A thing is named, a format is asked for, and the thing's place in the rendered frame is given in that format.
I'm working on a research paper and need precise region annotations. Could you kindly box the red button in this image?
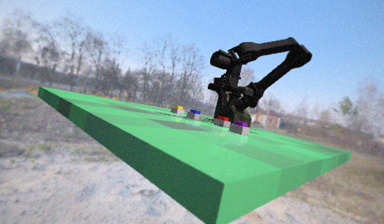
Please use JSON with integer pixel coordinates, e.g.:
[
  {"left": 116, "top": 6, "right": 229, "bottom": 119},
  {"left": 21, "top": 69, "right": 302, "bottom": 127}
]
[{"left": 214, "top": 116, "right": 231, "bottom": 128}]

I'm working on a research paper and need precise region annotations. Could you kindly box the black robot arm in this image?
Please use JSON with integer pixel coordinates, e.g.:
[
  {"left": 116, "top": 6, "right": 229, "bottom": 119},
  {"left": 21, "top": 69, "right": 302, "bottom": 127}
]
[{"left": 210, "top": 37, "right": 313, "bottom": 113}]

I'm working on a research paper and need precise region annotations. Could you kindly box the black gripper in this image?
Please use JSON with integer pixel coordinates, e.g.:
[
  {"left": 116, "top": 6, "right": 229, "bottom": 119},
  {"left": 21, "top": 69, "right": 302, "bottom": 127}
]
[{"left": 208, "top": 71, "right": 253, "bottom": 111}]

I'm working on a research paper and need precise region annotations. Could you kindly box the blue button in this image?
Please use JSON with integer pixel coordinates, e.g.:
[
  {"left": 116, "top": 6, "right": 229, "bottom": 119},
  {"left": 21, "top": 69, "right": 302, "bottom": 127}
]
[{"left": 187, "top": 109, "right": 203, "bottom": 120}]

